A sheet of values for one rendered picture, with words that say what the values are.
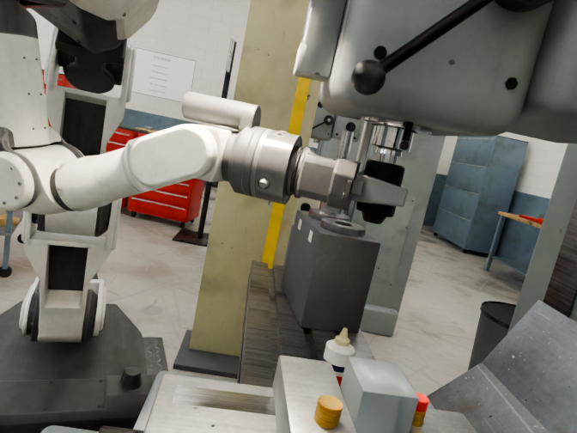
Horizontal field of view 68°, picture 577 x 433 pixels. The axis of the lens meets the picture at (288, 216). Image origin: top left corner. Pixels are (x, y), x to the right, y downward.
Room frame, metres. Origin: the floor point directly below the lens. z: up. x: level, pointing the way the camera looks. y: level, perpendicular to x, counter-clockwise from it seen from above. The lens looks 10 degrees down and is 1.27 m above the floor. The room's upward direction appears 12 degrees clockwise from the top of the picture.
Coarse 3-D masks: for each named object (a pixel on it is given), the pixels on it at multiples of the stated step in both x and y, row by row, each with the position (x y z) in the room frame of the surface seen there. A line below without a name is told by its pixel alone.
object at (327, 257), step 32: (320, 224) 0.83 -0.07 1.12; (352, 224) 0.85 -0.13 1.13; (288, 256) 0.96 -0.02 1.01; (320, 256) 0.76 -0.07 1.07; (352, 256) 0.78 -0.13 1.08; (288, 288) 0.90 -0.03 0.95; (320, 288) 0.77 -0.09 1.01; (352, 288) 0.78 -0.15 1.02; (320, 320) 0.77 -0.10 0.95; (352, 320) 0.78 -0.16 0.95
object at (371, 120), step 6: (360, 120) 0.52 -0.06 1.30; (366, 120) 0.51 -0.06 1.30; (372, 120) 0.50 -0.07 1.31; (378, 120) 0.49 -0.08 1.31; (384, 120) 0.49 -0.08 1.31; (390, 120) 0.48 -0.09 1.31; (396, 120) 0.48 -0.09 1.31; (396, 126) 0.49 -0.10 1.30; (402, 126) 0.48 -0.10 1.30; (414, 126) 0.48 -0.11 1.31; (420, 126) 0.49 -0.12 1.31; (420, 132) 0.51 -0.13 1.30; (426, 132) 0.50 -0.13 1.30
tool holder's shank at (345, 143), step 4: (344, 132) 0.92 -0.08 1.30; (348, 132) 0.92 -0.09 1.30; (352, 132) 0.92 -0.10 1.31; (344, 136) 0.92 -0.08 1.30; (348, 136) 0.92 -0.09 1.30; (352, 136) 0.92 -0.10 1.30; (344, 140) 0.92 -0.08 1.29; (348, 140) 0.92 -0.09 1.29; (340, 144) 0.93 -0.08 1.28; (344, 144) 0.92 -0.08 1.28; (348, 144) 0.92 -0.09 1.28; (340, 148) 0.92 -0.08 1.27; (344, 148) 0.92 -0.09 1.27; (348, 148) 0.92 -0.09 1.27; (340, 152) 0.92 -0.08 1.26; (344, 152) 0.92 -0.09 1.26; (348, 152) 0.92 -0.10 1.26; (340, 156) 0.92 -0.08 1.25; (344, 156) 0.92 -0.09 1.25; (348, 156) 0.93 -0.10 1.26
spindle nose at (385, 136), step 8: (376, 128) 0.52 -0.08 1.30; (384, 128) 0.51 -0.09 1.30; (392, 128) 0.50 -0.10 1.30; (400, 128) 0.50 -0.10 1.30; (376, 136) 0.51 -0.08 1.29; (384, 136) 0.50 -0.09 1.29; (392, 136) 0.50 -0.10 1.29; (400, 136) 0.50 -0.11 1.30; (376, 144) 0.51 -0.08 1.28; (384, 144) 0.50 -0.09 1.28; (392, 144) 0.50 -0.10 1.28
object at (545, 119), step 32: (576, 0) 0.42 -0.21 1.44; (544, 32) 0.45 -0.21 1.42; (576, 32) 0.42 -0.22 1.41; (544, 64) 0.44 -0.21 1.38; (576, 64) 0.42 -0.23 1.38; (544, 96) 0.43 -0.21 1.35; (576, 96) 0.42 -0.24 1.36; (512, 128) 0.59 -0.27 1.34; (544, 128) 0.53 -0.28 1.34; (576, 128) 0.48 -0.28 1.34
